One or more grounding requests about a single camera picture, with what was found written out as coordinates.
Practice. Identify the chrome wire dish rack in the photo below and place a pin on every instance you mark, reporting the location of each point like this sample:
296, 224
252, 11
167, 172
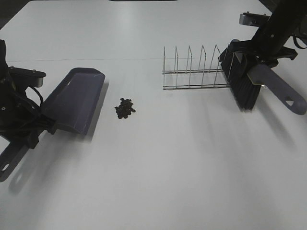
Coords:
193, 72

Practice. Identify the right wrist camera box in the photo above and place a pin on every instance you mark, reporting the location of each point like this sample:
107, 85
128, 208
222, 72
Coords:
251, 19

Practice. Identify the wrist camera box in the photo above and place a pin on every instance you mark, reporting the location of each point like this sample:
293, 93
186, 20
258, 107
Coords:
251, 19
26, 77

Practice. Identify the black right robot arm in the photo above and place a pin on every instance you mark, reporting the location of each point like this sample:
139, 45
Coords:
293, 11

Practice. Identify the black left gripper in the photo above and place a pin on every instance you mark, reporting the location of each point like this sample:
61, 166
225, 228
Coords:
20, 111

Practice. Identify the purple plastic dustpan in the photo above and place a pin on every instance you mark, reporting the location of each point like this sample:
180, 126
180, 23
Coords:
72, 104

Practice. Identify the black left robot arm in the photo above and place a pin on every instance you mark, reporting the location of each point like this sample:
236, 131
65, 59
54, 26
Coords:
2, 57

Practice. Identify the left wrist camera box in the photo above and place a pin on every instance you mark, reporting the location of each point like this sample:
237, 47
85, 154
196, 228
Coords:
26, 77

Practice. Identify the pile of coffee beans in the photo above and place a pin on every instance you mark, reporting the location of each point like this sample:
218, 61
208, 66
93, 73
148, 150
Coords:
125, 108

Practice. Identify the purple hand brush black bristles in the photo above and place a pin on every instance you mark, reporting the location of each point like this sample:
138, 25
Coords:
246, 80

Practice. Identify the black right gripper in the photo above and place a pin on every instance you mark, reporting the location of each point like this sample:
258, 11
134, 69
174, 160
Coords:
267, 44

